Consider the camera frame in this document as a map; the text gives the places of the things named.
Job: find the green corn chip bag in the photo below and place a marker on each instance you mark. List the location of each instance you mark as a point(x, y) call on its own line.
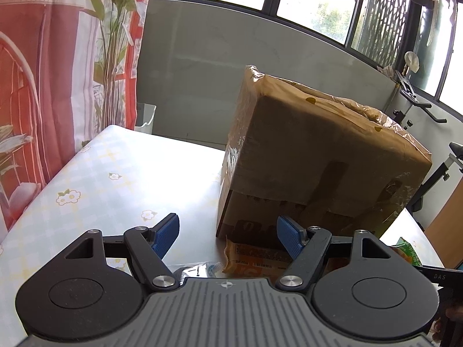
point(406, 251)

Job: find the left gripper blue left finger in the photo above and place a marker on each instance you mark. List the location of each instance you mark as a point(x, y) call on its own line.
point(147, 247)

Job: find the red printed curtain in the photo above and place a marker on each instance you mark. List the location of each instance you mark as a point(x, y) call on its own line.
point(68, 71)

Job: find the person right hand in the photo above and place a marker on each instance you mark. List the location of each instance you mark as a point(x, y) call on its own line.
point(447, 329)

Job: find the brown cardboard box with liner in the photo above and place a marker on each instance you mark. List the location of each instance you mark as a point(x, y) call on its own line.
point(322, 160)

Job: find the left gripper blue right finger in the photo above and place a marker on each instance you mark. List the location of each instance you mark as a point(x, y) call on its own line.
point(307, 248)

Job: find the orange cake pack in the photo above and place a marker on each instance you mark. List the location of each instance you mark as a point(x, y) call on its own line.
point(247, 261)

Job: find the clear small plastic packet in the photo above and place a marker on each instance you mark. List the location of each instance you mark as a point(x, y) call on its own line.
point(199, 270)

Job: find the white trash bin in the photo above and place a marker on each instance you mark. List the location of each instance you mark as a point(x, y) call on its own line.
point(145, 118)

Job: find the black exercise bike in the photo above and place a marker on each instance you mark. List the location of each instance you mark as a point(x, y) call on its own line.
point(438, 131)

